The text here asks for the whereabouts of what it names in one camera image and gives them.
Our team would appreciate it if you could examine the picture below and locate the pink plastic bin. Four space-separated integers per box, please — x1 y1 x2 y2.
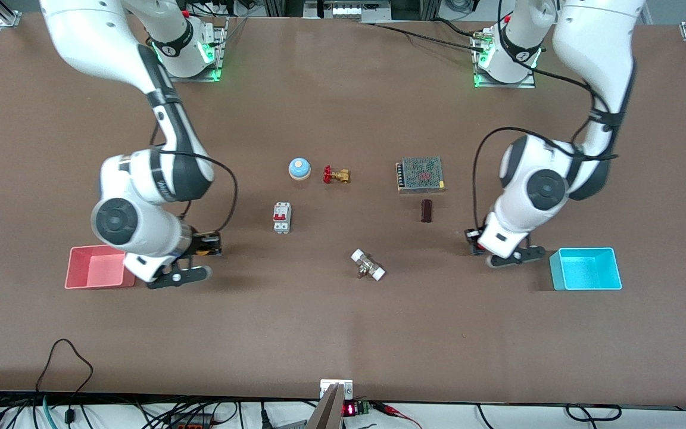
64 245 137 290

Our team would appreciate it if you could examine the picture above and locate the metal mesh power supply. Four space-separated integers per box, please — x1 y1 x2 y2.
395 156 446 194

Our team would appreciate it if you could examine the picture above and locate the cyan plastic bin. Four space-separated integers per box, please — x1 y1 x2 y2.
549 247 623 291

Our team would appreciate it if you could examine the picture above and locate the metal valve with white ends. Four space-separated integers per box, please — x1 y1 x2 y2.
350 248 386 282

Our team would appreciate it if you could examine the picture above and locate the metal equipment box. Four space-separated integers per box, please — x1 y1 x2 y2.
303 0 392 23

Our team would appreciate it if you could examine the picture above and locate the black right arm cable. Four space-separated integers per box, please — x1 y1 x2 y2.
151 122 239 234

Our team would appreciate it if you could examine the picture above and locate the white circuit breaker red switch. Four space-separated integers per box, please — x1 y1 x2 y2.
272 202 292 234

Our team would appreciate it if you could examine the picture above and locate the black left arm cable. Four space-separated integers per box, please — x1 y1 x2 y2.
472 0 620 233

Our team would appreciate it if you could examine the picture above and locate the black looped cable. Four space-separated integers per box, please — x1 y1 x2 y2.
35 338 94 395

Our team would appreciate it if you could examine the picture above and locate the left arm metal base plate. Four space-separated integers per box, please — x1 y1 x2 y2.
473 29 537 89

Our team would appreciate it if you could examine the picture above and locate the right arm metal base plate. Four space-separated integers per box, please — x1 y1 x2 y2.
167 17 229 83

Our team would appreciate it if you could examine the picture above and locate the teal cable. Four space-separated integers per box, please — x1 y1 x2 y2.
42 396 61 429

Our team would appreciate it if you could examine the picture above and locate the red wire with clip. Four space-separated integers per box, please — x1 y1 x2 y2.
372 403 424 429

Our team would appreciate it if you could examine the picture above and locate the grey camera mount bar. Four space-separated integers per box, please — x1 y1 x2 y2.
306 383 345 429

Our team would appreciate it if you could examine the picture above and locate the black cable coil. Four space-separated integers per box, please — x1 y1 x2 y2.
565 404 622 422

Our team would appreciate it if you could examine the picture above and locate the black cable to arm base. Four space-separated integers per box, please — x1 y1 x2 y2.
367 18 487 53

